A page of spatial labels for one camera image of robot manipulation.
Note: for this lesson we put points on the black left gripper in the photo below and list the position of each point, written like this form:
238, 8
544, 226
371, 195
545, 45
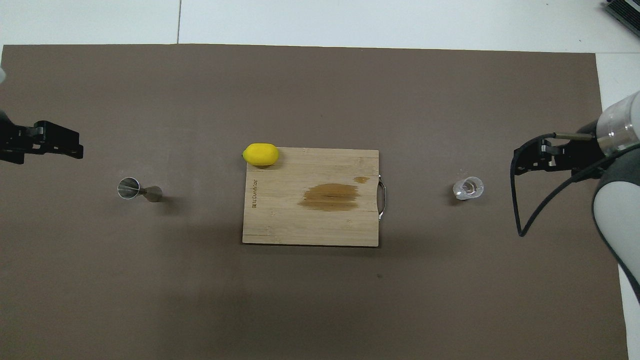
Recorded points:
15, 140

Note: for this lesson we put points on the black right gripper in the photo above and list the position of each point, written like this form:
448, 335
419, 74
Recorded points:
580, 155

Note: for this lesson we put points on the small clear glass cup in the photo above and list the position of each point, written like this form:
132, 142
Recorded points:
469, 187

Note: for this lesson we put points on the steel double jigger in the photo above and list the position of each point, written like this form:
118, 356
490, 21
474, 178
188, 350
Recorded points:
129, 188

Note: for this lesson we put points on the brown table mat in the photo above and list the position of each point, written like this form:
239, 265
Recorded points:
150, 280

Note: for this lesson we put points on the grey ribbed device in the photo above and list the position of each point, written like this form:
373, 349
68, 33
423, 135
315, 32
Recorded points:
625, 12

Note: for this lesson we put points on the yellow lemon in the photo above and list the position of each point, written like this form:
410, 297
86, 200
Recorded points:
261, 154

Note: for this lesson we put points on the wooden cutting board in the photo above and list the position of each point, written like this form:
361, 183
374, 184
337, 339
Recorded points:
280, 210

